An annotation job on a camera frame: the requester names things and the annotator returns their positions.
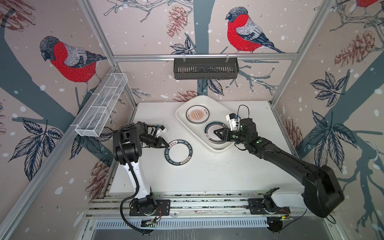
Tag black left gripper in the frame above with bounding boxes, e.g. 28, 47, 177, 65
139, 135, 169, 149

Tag green rim plate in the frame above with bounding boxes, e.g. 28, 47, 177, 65
164, 140, 193, 166
203, 120, 232, 145

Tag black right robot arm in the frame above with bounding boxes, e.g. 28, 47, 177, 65
214, 118, 345, 218

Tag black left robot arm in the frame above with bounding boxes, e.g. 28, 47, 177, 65
113, 122, 169, 212

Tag white plastic bin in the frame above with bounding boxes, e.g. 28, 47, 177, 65
176, 96, 234, 153

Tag horizontal aluminium crossbar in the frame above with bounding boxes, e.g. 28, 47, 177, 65
113, 53, 299, 63

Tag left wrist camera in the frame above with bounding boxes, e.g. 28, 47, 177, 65
154, 125, 167, 137

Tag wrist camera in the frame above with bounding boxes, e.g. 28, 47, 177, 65
226, 113, 238, 131
154, 125, 167, 137

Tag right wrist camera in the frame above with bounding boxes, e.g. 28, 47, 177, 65
226, 113, 238, 131

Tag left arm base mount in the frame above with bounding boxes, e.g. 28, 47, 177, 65
129, 199, 171, 217

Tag black hanging wire basket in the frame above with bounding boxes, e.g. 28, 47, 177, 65
174, 58, 239, 80

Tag white mesh wall shelf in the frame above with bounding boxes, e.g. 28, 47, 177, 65
76, 73, 128, 137

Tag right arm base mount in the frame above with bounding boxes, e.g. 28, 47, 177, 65
247, 198, 291, 215

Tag black corrugated cable hose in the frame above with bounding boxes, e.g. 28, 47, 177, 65
118, 131, 157, 235

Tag aluminium rail base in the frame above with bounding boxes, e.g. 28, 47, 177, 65
85, 191, 334, 220

